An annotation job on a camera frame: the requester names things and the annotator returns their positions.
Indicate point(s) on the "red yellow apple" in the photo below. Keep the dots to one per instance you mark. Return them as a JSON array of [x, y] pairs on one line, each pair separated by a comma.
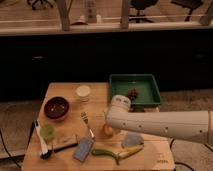
[[107, 130]]

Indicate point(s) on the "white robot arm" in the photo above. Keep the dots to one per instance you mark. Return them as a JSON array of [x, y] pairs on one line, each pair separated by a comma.
[[193, 126]]

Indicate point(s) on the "white paper cup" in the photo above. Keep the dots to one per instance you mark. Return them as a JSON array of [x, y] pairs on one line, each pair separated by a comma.
[[83, 92]]

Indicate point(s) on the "green plastic cup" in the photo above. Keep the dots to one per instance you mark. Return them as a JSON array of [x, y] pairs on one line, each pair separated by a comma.
[[47, 132]]

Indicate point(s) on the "dark grapes bunch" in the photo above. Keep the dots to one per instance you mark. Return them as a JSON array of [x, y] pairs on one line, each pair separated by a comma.
[[132, 94]]

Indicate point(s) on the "silver metal fork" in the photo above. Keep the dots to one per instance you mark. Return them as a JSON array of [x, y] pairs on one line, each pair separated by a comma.
[[86, 121]]

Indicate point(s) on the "green plastic tray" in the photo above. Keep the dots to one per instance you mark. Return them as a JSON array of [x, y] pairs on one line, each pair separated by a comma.
[[144, 84]]

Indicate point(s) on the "dark red bowl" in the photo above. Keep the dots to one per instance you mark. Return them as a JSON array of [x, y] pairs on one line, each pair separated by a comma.
[[56, 108]]

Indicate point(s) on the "green chili pepper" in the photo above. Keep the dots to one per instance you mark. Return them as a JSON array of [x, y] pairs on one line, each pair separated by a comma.
[[102, 152]]

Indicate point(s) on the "wooden block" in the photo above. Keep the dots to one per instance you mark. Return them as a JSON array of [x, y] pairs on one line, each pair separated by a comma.
[[66, 140]]

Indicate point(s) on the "blue sponge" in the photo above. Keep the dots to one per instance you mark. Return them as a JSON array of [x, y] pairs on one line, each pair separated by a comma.
[[83, 149]]

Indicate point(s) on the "black handled tool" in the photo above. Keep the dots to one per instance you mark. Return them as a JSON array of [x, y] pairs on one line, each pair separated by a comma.
[[50, 150]]

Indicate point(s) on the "white handled brush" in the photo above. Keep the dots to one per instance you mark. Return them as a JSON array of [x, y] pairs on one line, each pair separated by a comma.
[[44, 148]]

